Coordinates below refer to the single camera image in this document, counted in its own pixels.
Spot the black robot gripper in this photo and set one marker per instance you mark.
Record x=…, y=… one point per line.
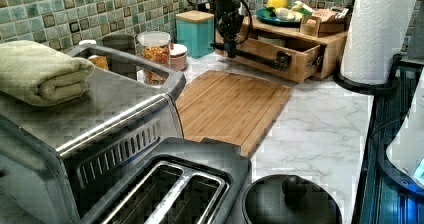
x=228, y=23

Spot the wooden drawer with black handle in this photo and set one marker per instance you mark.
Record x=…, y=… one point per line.
x=296, y=62

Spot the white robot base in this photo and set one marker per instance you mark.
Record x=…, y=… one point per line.
x=403, y=158

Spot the wooden drawer cabinet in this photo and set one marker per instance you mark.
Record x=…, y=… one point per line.
x=332, y=46

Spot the teal canister with wooden lid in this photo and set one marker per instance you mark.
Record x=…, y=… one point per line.
x=195, y=30

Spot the teal plate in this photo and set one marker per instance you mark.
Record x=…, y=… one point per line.
x=268, y=17

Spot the small pink lidded jar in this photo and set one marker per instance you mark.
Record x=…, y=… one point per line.
x=178, y=54

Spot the garlic bulb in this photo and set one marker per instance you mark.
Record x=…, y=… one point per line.
x=281, y=13

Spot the bamboo cutting board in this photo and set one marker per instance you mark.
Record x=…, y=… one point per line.
x=230, y=107

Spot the yellow lemon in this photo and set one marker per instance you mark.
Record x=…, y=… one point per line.
x=277, y=4

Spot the clear jar with snacks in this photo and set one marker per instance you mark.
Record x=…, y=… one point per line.
x=155, y=46

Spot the small wooden box organizer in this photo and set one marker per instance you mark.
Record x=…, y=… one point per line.
x=316, y=27

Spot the orange jar with white lid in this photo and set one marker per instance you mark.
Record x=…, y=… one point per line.
x=99, y=61

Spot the black slot toaster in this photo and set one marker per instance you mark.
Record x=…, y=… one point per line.
x=177, y=182

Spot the white paper towel roll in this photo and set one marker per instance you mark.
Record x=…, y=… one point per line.
x=376, y=33

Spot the black pot lid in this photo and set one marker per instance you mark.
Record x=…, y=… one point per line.
x=288, y=199

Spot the black paper towel holder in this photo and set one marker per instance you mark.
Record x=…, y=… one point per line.
x=385, y=89

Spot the folded green towel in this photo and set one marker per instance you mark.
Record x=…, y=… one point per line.
x=40, y=75

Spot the stainless steel toaster oven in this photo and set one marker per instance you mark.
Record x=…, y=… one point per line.
x=69, y=163

